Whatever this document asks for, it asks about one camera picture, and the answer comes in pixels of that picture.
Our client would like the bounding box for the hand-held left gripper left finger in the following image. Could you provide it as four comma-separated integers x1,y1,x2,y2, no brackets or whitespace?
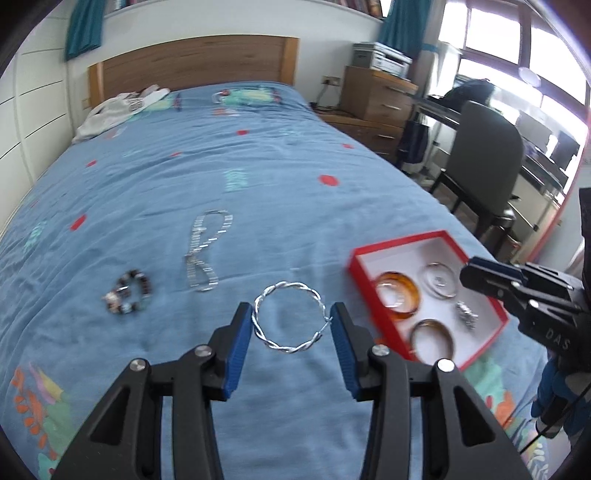
50,302,254,480

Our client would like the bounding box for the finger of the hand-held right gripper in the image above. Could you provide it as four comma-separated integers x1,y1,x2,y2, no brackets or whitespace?
468,257,527,278
459,262,514,306

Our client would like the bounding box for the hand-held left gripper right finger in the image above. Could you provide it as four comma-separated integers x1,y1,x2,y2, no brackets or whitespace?
329,302,536,480

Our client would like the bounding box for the large thin silver bangle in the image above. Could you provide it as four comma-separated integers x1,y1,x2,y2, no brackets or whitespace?
418,262,460,301

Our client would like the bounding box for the dark olive brown bangle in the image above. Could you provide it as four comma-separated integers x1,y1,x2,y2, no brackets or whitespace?
409,318,455,363

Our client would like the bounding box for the red cardboard box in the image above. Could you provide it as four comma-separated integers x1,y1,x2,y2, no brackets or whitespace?
348,230,510,372

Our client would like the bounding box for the amber orange bangle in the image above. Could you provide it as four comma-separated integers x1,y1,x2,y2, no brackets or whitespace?
375,271,422,317

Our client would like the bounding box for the person's right hand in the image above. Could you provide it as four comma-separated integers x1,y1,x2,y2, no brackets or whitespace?
531,357,591,437

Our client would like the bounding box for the desk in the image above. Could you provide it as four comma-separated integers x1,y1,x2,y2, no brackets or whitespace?
411,95,570,206

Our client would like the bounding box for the grey chair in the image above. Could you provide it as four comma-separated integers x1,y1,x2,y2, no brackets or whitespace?
429,100,525,232

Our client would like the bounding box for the dark hanging bag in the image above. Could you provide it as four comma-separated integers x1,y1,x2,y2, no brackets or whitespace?
398,119,432,164

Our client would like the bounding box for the black backpack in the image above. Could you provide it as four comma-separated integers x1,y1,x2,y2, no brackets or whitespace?
443,78,497,114

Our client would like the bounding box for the low wooden nightstand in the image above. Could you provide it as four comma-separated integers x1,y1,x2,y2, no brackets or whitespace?
323,115,407,162

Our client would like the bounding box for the blue printed blanket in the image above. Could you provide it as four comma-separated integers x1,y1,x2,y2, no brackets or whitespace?
0,80,561,480

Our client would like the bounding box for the wooden chest of drawers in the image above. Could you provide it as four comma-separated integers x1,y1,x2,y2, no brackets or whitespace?
339,65,419,127

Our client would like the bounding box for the white printer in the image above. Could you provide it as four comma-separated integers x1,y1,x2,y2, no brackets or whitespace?
374,42,413,78

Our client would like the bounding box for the grey storage box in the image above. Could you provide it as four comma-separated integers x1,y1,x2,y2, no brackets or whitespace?
353,42,377,68

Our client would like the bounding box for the teal curtain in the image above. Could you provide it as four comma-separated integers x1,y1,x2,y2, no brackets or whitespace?
378,0,426,58
65,0,109,62

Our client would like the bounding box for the white garment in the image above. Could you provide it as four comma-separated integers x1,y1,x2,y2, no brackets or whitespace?
73,85,171,141

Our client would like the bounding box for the wooden headboard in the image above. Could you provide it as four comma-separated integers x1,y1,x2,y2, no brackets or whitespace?
88,36,300,109

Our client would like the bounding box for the white wardrobe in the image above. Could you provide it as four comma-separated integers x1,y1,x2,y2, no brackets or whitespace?
0,28,75,217

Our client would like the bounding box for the silver chain necklace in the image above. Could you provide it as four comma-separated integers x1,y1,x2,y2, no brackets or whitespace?
185,210,234,292

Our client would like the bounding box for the beaded bracelet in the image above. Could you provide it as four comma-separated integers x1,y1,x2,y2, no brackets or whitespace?
102,269,154,317

